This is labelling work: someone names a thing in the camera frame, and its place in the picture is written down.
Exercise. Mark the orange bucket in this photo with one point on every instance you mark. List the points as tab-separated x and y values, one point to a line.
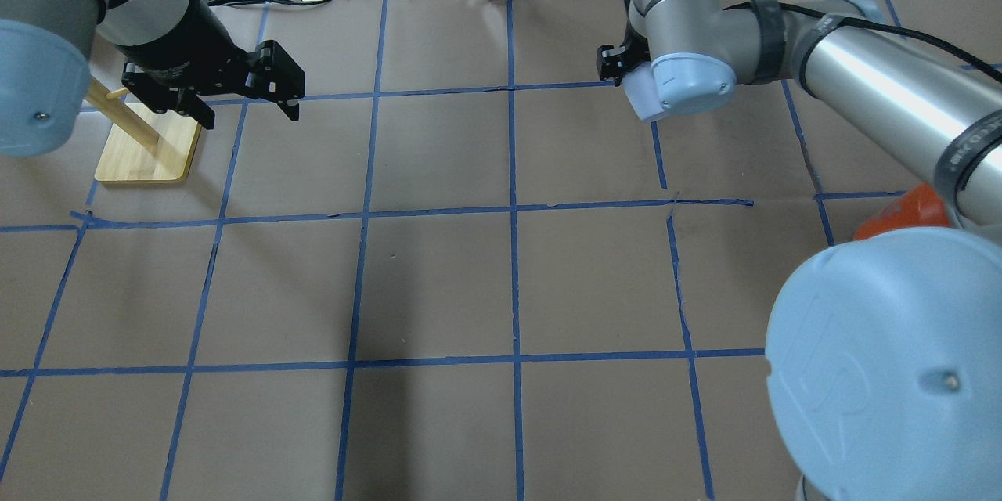
919	207

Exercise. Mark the wooden cup tree stand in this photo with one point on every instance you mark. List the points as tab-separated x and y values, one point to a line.
143	147

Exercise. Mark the light blue cup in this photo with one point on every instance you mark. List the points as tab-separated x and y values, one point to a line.
639	86

